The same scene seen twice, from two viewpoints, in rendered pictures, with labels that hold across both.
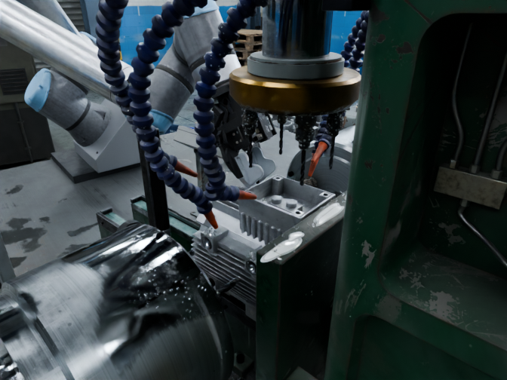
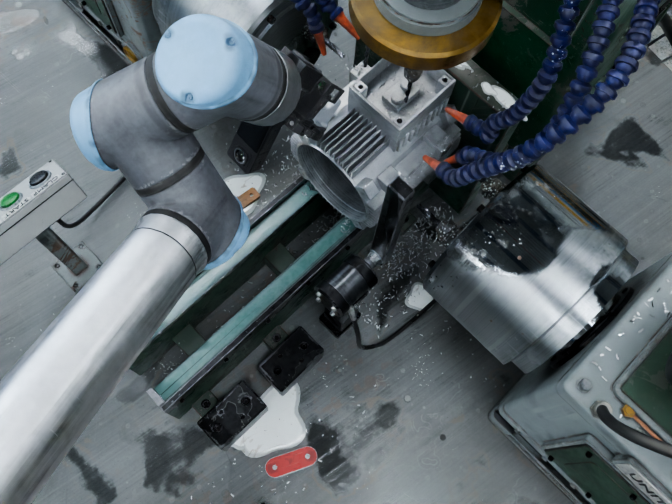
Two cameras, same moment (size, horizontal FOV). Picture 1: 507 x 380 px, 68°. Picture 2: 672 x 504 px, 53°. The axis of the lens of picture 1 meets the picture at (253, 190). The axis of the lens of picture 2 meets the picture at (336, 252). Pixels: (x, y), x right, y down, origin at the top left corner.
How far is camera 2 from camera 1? 0.98 m
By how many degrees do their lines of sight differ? 66
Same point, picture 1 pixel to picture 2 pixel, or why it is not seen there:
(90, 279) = (573, 237)
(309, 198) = (385, 66)
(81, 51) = (136, 308)
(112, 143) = not seen: outside the picture
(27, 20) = (46, 424)
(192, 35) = (266, 81)
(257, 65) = (462, 22)
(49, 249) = not seen: outside the picture
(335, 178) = (290, 28)
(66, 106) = not seen: outside the picture
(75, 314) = (602, 242)
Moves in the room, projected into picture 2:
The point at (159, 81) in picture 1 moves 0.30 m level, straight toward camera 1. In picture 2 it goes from (209, 184) to (467, 149)
